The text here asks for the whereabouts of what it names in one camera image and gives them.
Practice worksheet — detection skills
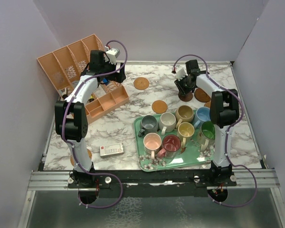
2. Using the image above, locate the green floral mug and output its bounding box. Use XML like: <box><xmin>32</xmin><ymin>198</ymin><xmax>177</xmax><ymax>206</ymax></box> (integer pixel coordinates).
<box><xmin>197</xmin><ymin>121</ymin><xmax>215</xmax><ymax>152</ymax></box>

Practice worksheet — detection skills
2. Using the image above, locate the woven coaster near base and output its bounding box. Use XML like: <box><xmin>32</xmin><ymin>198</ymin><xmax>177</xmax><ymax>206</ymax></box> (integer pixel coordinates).
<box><xmin>70</xmin><ymin>149</ymin><xmax>92</xmax><ymax>166</ymax></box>

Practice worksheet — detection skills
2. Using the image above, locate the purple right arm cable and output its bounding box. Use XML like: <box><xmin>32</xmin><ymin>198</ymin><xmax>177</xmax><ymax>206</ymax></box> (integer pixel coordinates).
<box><xmin>172</xmin><ymin>54</ymin><xmax>257</xmax><ymax>207</ymax></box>

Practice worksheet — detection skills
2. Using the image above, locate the tan ceramic mug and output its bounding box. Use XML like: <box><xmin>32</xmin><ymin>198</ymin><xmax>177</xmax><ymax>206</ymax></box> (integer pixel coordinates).
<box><xmin>175</xmin><ymin>105</ymin><xmax>194</xmax><ymax>128</ymax></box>

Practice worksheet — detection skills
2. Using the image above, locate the dark wooden coaster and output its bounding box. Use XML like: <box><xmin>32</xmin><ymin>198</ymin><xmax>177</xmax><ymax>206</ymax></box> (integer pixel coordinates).
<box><xmin>178</xmin><ymin>92</ymin><xmax>193</xmax><ymax>102</ymax></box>

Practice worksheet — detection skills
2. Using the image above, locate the pink ceramic mug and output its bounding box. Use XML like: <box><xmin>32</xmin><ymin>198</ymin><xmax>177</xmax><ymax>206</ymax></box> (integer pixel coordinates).
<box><xmin>143</xmin><ymin>133</ymin><xmax>162</xmax><ymax>159</ymax></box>

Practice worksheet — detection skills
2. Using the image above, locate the blue ceramic mug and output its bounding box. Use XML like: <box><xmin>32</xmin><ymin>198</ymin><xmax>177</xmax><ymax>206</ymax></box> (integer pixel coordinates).
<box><xmin>192</xmin><ymin>107</ymin><xmax>210</xmax><ymax>129</ymax></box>

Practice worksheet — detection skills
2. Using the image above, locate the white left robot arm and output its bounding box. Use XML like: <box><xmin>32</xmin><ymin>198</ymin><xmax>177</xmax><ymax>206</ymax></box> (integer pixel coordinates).
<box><xmin>55</xmin><ymin>47</ymin><xmax>126</xmax><ymax>188</ymax></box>

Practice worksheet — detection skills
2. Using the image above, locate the green floral tray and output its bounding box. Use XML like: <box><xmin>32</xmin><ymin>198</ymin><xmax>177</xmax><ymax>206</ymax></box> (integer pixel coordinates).
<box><xmin>133</xmin><ymin>116</ymin><xmax>214</xmax><ymax>172</ymax></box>

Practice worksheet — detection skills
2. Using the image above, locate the white small card box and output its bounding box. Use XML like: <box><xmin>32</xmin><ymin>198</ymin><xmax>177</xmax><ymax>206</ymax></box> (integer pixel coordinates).
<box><xmin>100</xmin><ymin>143</ymin><xmax>124</xmax><ymax>158</ymax></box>

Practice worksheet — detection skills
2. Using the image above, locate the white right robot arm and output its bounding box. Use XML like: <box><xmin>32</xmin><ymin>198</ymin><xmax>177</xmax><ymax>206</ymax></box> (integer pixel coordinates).
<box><xmin>172</xmin><ymin>59</ymin><xmax>239</xmax><ymax>186</ymax></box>

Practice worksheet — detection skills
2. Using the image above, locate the grey ceramic mug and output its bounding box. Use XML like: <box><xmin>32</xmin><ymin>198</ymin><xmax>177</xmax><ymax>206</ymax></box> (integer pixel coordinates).
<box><xmin>138</xmin><ymin>115</ymin><xmax>159</xmax><ymax>138</ymax></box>

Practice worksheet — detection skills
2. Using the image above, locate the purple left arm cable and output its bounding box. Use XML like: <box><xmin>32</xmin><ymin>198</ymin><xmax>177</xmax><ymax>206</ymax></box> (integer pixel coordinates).
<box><xmin>60</xmin><ymin>39</ymin><xmax>129</xmax><ymax>209</ymax></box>

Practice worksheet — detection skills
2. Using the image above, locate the orange plastic file organizer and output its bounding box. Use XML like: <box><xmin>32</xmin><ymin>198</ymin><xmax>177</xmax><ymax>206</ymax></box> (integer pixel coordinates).
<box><xmin>37</xmin><ymin>34</ymin><xmax>129</xmax><ymax>124</ymax></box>

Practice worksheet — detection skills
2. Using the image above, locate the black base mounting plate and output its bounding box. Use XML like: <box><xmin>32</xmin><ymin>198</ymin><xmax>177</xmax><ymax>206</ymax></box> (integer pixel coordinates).
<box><xmin>38</xmin><ymin>161</ymin><xmax>238</xmax><ymax>207</ymax></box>

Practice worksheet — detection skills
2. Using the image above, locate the yellow ceramic mug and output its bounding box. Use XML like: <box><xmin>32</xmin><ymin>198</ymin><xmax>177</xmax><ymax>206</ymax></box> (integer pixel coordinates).
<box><xmin>177</xmin><ymin>122</ymin><xmax>195</xmax><ymax>149</ymax></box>

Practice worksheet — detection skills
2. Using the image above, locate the red ceramic mug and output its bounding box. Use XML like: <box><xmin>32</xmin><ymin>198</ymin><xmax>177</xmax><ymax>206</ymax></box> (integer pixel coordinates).
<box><xmin>156</xmin><ymin>134</ymin><xmax>181</xmax><ymax>159</ymax></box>

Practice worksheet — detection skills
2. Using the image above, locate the ringed brown wooden coaster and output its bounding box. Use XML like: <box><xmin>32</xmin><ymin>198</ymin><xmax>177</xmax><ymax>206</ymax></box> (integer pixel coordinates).
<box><xmin>194</xmin><ymin>88</ymin><xmax>211</xmax><ymax>103</ymax></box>

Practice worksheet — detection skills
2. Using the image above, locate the light wooden coaster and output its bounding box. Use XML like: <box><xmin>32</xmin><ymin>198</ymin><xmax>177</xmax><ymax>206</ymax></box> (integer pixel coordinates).
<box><xmin>204</xmin><ymin>101</ymin><xmax>211</xmax><ymax>108</ymax></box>

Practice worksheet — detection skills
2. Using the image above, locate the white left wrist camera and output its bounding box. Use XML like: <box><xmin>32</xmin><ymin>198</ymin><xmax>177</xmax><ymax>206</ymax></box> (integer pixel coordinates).
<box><xmin>104</xmin><ymin>48</ymin><xmax>120</xmax><ymax>65</ymax></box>

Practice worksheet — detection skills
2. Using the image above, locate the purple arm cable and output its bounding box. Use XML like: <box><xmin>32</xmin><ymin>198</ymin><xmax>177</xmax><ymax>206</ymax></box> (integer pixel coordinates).
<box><xmin>172</xmin><ymin>54</ymin><xmax>257</xmax><ymax>207</ymax></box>
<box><xmin>60</xmin><ymin>39</ymin><xmax>129</xmax><ymax>209</ymax></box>

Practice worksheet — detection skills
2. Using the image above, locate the cream ceramic mug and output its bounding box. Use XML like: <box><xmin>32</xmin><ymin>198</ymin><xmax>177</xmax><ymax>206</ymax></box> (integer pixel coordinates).
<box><xmin>159</xmin><ymin>113</ymin><xmax>176</xmax><ymax>135</ymax></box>

